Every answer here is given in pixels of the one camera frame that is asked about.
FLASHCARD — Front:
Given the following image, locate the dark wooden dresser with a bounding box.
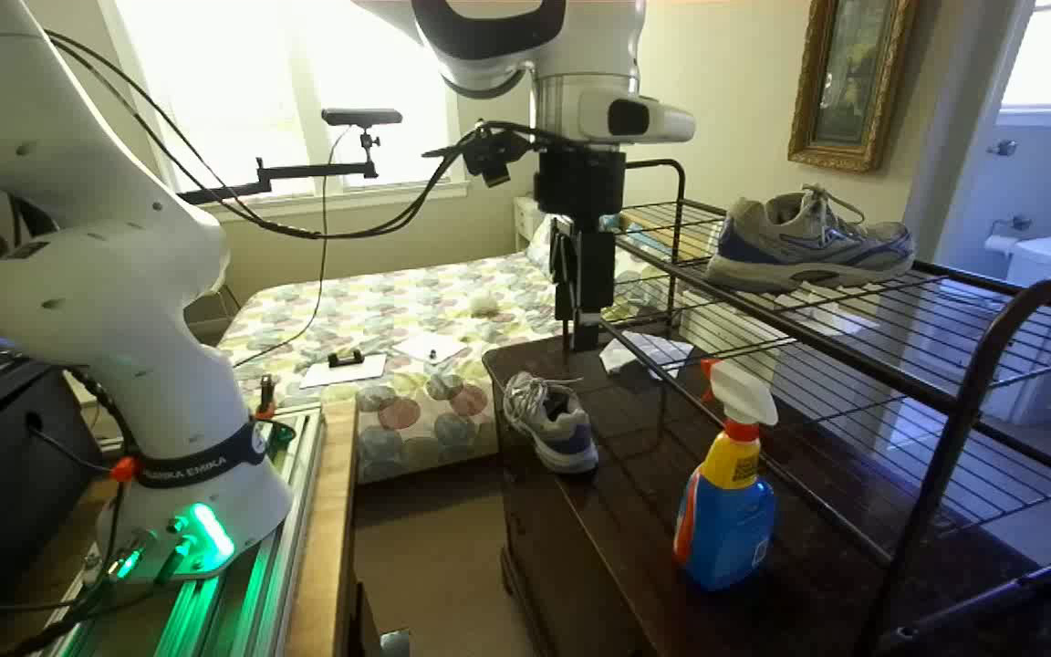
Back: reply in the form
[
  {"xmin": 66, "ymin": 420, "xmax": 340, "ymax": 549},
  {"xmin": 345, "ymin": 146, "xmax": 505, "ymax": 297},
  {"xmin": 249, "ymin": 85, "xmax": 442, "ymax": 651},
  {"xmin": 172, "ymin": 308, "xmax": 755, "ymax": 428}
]
[{"xmin": 481, "ymin": 328, "xmax": 1051, "ymax": 657}]

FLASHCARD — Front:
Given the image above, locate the small red black clamp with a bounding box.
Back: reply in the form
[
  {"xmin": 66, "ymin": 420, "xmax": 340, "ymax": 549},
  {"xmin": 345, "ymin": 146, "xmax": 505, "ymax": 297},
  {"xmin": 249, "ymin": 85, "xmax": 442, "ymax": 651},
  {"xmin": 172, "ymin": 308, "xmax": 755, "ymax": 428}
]
[{"xmin": 253, "ymin": 375, "xmax": 280, "ymax": 422}]

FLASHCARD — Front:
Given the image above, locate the black stereo camera bar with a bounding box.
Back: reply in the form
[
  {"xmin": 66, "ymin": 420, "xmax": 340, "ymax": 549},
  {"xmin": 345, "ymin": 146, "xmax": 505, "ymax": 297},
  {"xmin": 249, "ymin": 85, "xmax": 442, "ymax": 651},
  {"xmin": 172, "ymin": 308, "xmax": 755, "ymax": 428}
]
[{"xmin": 318, "ymin": 107, "xmax": 409, "ymax": 130}]

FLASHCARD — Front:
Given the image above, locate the bright window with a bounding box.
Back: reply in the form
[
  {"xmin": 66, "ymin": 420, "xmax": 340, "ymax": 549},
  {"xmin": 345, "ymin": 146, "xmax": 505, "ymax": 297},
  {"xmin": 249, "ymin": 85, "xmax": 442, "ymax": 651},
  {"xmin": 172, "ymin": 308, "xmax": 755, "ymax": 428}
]
[{"xmin": 103, "ymin": 0, "xmax": 470, "ymax": 207}]

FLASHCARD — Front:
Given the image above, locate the gray blue sneaker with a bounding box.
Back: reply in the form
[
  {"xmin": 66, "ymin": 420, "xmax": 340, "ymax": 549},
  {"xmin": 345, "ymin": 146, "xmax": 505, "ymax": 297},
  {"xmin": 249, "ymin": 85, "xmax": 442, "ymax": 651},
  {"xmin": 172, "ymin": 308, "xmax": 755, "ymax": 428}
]
[
  {"xmin": 502, "ymin": 368, "xmax": 607, "ymax": 477},
  {"xmin": 700, "ymin": 183, "xmax": 919, "ymax": 291}
]

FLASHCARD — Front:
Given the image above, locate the white paper sheet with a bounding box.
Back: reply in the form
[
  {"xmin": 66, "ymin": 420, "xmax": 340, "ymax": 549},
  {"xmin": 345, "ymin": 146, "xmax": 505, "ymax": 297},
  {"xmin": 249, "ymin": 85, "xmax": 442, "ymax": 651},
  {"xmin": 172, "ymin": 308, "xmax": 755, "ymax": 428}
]
[
  {"xmin": 396, "ymin": 328, "xmax": 478, "ymax": 368},
  {"xmin": 298, "ymin": 349, "xmax": 392, "ymax": 390}
]

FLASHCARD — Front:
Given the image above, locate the white crumpled paper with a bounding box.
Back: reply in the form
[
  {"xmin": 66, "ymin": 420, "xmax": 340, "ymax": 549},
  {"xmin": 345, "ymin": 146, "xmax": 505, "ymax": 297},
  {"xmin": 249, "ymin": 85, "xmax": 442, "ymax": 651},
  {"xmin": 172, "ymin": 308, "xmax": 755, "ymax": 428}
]
[{"xmin": 595, "ymin": 328, "xmax": 699, "ymax": 379}]

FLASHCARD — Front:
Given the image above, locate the light wooden table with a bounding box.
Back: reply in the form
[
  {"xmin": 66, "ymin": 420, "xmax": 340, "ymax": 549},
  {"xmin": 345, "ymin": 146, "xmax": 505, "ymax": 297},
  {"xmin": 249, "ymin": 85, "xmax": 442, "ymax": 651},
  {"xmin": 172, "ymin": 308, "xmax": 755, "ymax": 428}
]
[{"xmin": 280, "ymin": 393, "xmax": 360, "ymax": 657}]

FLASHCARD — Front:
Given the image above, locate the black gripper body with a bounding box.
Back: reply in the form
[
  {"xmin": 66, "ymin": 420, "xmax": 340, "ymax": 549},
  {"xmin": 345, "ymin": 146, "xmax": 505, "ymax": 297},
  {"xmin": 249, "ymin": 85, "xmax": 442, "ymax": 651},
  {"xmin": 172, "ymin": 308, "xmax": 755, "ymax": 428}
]
[{"xmin": 533, "ymin": 143, "xmax": 629, "ymax": 317}]

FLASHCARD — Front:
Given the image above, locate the blue yellow spray bottle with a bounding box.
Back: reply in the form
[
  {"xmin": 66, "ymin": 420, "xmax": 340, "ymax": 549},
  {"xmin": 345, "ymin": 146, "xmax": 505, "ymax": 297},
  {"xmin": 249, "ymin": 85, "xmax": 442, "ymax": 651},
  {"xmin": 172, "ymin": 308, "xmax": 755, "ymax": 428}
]
[{"xmin": 669, "ymin": 354, "xmax": 785, "ymax": 595}]

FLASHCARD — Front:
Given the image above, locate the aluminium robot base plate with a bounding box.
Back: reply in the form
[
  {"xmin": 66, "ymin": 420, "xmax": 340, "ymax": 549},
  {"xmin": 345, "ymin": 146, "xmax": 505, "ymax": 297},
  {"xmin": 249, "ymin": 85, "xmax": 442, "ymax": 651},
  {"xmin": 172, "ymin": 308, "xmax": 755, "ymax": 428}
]
[{"xmin": 48, "ymin": 404, "xmax": 328, "ymax": 657}]

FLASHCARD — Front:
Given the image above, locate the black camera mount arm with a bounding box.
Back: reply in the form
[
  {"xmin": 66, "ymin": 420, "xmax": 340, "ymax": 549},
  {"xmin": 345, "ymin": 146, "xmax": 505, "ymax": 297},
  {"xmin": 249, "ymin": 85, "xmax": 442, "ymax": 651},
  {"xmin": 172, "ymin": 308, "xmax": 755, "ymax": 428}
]
[{"xmin": 177, "ymin": 124, "xmax": 388, "ymax": 207}]

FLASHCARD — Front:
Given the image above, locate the bed with floral quilt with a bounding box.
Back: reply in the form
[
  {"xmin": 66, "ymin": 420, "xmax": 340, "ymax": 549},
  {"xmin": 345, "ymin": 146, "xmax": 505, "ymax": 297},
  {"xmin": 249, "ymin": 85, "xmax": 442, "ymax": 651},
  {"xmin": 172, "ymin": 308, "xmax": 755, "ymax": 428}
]
[{"xmin": 189, "ymin": 233, "xmax": 722, "ymax": 489}]

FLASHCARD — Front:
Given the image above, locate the gold framed picture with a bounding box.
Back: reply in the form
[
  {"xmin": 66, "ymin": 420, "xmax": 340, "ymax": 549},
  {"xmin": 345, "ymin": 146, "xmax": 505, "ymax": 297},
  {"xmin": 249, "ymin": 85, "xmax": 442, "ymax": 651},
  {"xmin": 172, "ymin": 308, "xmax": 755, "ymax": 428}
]
[{"xmin": 785, "ymin": 0, "xmax": 919, "ymax": 174}]

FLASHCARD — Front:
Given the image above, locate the dark metal wire shoe rack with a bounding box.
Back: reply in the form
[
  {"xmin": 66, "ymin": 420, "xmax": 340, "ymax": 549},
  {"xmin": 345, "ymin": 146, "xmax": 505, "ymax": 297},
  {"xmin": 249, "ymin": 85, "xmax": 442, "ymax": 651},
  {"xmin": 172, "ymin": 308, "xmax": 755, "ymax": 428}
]
[{"xmin": 554, "ymin": 152, "xmax": 1051, "ymax": 657}]

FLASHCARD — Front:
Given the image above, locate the black cable bundle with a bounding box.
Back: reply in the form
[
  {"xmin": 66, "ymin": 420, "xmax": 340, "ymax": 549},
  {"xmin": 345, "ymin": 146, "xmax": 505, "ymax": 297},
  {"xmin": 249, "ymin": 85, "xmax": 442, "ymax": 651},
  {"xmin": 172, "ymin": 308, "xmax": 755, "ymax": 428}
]
[{"xmin": 43, "ymin": 27, "xmax": 576, "ymax": 244}]

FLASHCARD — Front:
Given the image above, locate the white pillow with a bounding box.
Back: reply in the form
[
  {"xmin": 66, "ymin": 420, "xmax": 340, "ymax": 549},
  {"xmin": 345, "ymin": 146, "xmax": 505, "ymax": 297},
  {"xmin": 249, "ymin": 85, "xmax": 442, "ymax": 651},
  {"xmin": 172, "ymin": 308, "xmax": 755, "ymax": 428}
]
[{"xmin": 526, "ymin": 212, "xmax": 571, "ymax": 274}]

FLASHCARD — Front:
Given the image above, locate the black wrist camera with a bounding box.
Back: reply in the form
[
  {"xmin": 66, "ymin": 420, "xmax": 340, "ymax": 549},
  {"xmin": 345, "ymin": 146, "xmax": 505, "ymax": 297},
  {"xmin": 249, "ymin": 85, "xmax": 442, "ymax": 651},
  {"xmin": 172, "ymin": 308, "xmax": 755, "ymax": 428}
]
[{"xmin": 458, "ymin": 124, "xmax": 537, "ymax": 189}]

